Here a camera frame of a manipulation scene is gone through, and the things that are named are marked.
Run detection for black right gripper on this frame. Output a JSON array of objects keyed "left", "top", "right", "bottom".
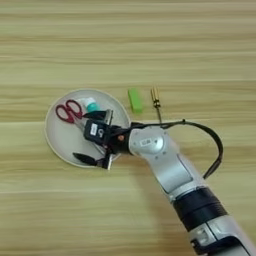
[{"left": 72, "top": 109, "right": 133, "bottom": 170}]

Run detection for beige round plate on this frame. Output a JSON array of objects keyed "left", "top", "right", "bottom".
[{"left": 44, "top": 88, "right": 132, "bottom": 169}]

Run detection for green rectangular block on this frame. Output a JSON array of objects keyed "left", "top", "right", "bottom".
[{"left": 127, "top": 87, "right": 144, "bottom": 114}]

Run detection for amber handled screwdriver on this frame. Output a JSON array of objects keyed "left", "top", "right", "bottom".
[{"left": 150, "top": 86, "right": 164, "bottom": 124}]

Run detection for white teal glue stick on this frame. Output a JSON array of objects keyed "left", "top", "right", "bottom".
[{"left": 78, "top": 97, "right": 101, "bottom": 114}]

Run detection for red handled scissors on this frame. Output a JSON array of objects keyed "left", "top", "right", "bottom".
[{"left": 55, "top": 99, "right": 88, "bottom": 131}]

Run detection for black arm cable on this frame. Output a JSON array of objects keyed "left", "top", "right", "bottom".
[{"left": 129, "top": 119, "right": 224, "bottom": 180}]

